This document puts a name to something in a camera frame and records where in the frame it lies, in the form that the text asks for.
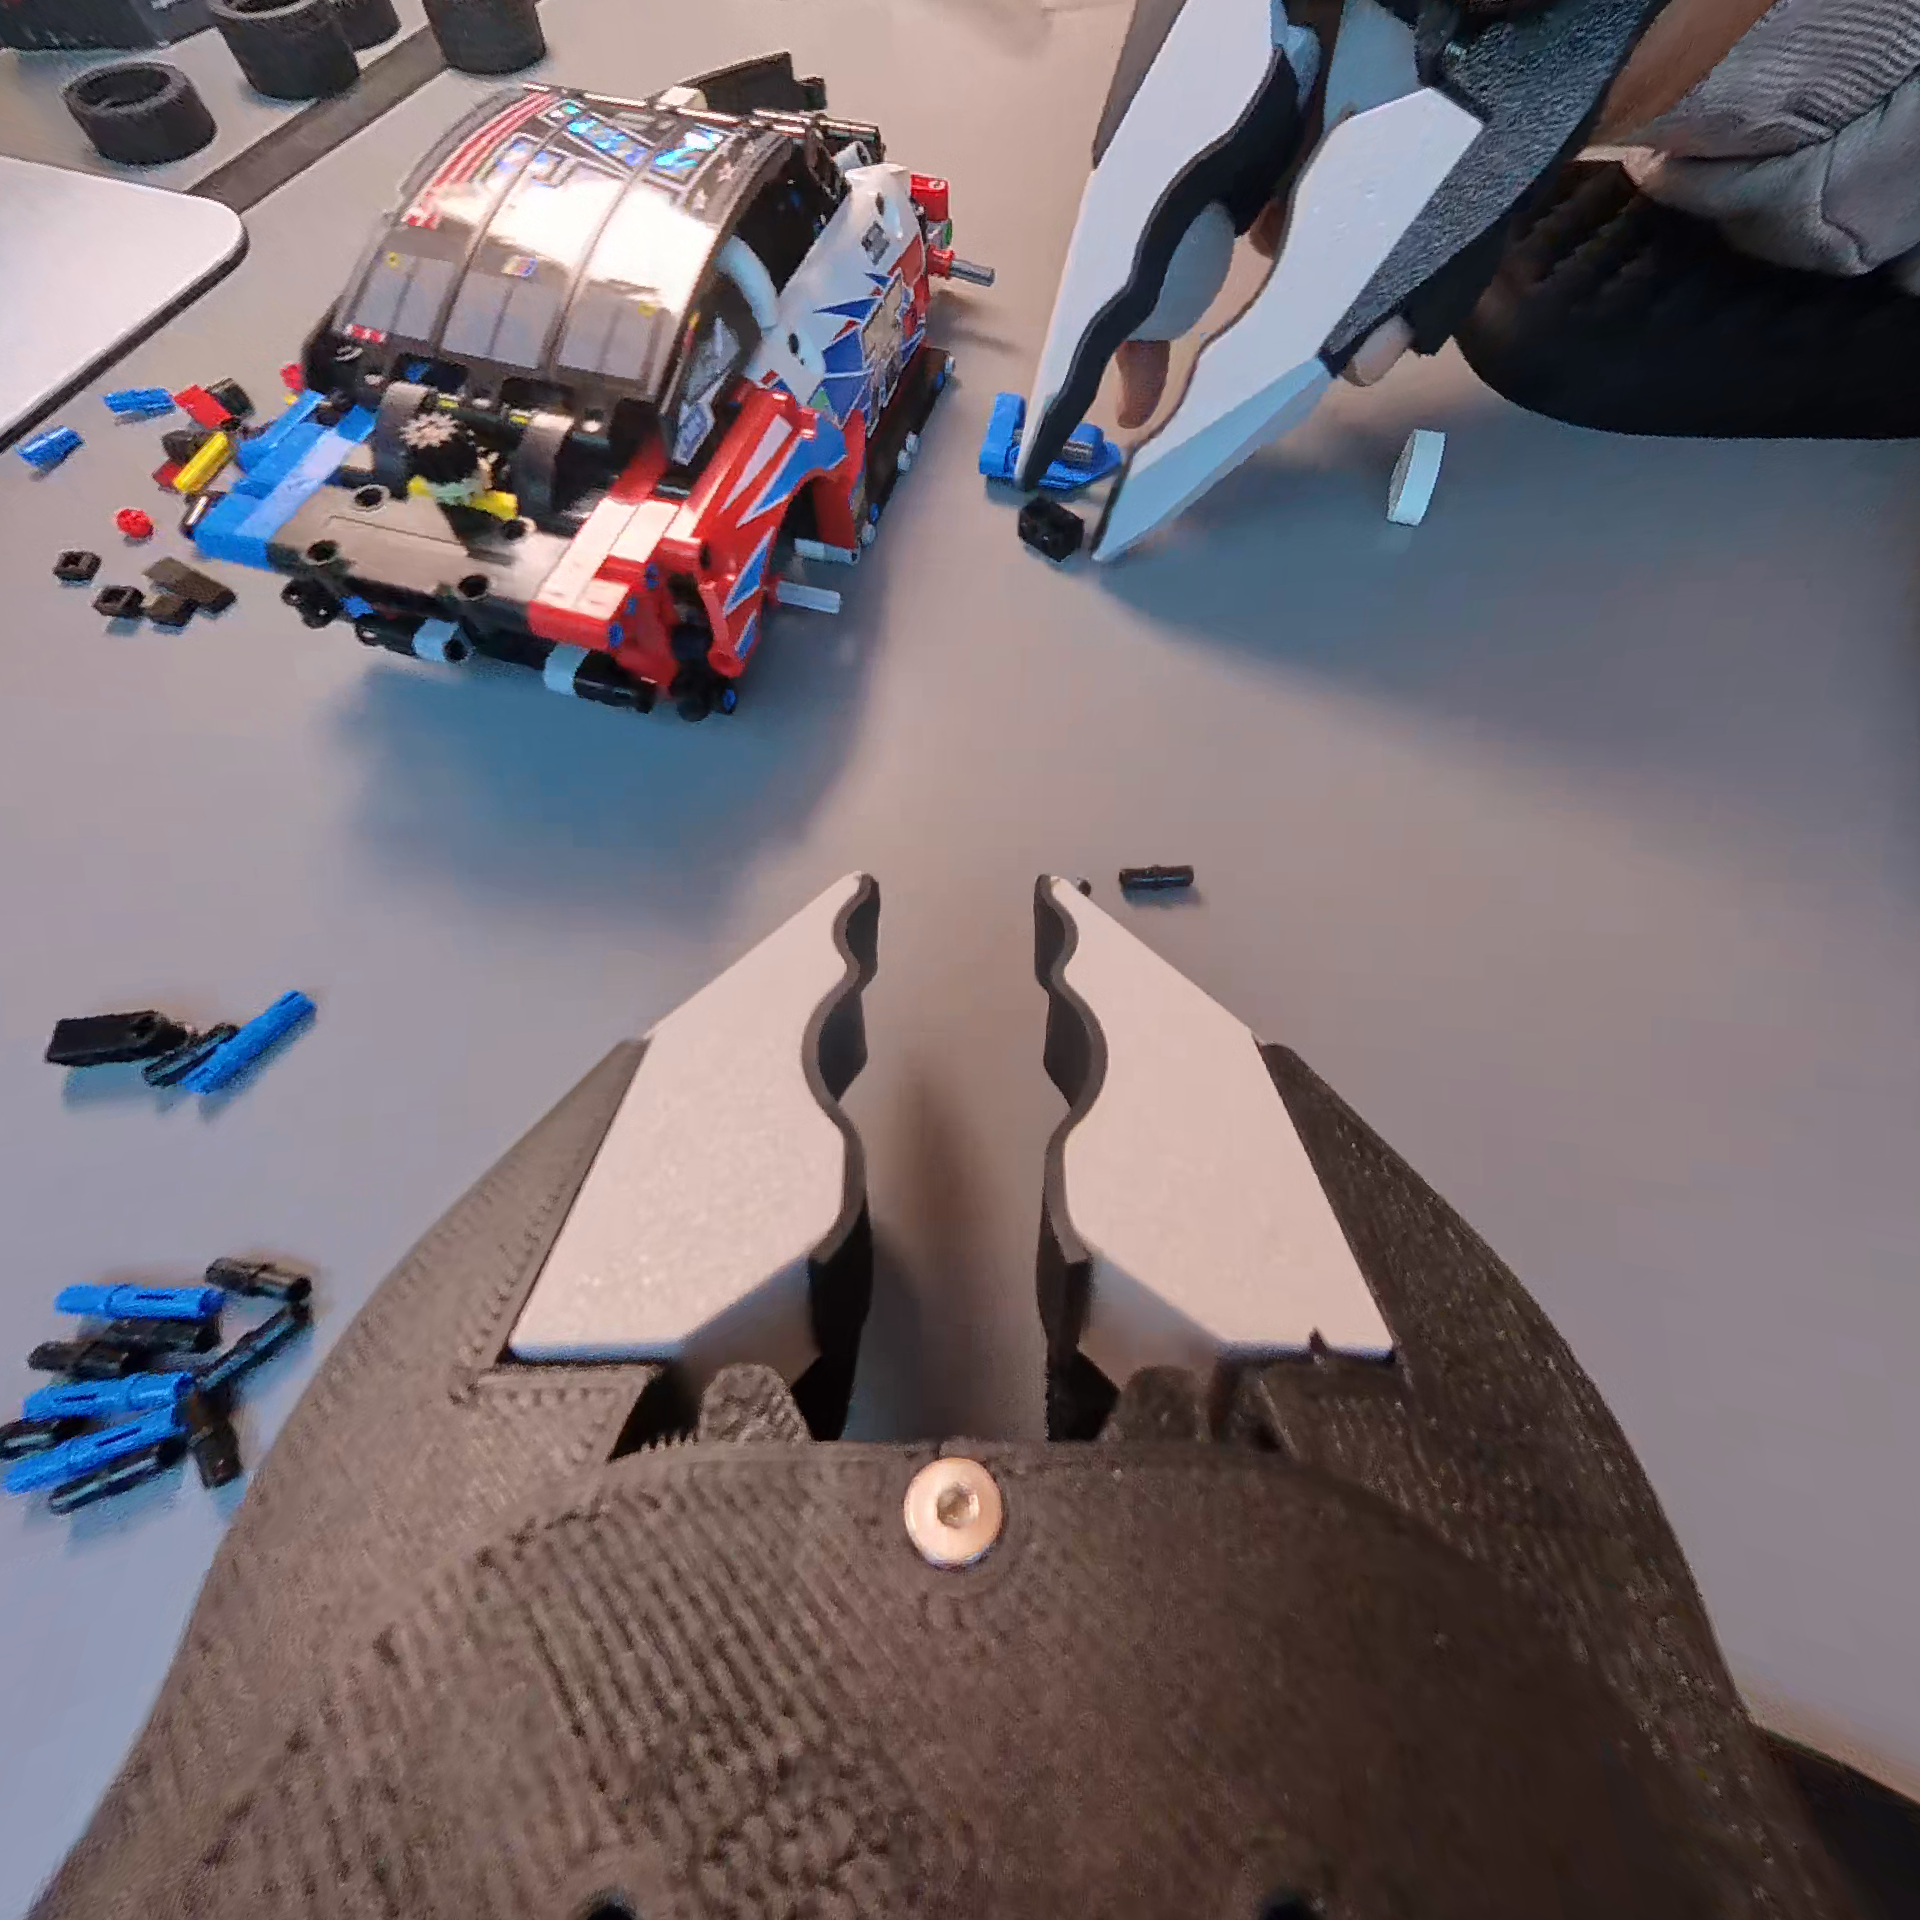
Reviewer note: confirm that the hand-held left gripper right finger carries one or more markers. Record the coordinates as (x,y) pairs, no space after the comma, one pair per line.
(1215,1200)

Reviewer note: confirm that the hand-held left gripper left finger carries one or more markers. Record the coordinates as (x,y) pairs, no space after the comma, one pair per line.
(691,1200)

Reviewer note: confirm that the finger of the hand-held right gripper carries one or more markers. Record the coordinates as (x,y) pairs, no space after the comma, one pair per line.
(1348,241)
(1154,149)

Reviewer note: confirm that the white lego liftarm piece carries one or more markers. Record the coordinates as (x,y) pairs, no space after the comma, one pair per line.
(1416,475)

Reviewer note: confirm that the blue lego panel piece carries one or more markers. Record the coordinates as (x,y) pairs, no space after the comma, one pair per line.
(1072,463)

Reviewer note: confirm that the short black lego pin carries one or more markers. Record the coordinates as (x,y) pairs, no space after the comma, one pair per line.
(1157,879)

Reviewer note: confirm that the black two-hole lego brick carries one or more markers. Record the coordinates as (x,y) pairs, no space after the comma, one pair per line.
(1049,528)

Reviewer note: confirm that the lego race car model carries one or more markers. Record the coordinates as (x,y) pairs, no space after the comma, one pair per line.
(600,375)

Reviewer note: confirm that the black flat lego piece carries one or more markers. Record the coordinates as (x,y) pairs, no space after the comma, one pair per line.
(112,1038)

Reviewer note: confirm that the black lego tyre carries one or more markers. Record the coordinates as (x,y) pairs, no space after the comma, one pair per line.
(482,33)
(138,113)
(364,21)
(273,45)

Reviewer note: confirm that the pile of small lego pieces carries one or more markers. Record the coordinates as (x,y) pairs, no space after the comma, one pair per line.
(194,585)

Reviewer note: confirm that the person's right hand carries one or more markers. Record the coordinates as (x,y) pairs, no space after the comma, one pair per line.
(1664,83)

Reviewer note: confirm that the black wrist rest pad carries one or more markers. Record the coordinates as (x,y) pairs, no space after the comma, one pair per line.
(1695,330)

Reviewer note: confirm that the cluster of blue black pins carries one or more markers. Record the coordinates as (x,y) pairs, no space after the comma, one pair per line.
(119,1389)

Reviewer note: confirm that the white book stand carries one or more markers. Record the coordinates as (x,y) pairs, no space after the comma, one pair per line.
(90,270)

